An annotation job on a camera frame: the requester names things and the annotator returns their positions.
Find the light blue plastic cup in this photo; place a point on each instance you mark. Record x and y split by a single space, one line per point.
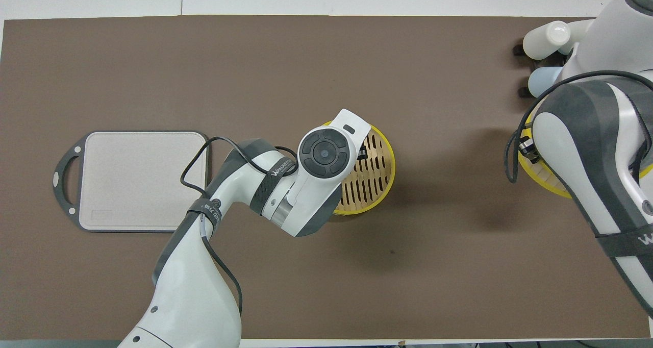
543 80

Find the yellow bamboo steamer base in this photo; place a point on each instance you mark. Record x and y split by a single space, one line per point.
375 174

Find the black cup rack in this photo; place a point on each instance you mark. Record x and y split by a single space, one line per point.
519 50

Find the brown table mat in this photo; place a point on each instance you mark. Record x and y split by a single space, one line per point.
408 287

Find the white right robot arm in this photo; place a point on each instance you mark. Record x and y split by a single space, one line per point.
607 149

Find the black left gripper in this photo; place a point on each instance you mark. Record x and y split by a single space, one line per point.
362 152

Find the white plastic cup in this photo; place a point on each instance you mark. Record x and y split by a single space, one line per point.
545 41
579 31

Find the grey cutting board dark frame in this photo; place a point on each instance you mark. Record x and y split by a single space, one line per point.
132 179

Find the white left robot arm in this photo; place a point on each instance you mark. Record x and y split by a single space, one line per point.
194 287

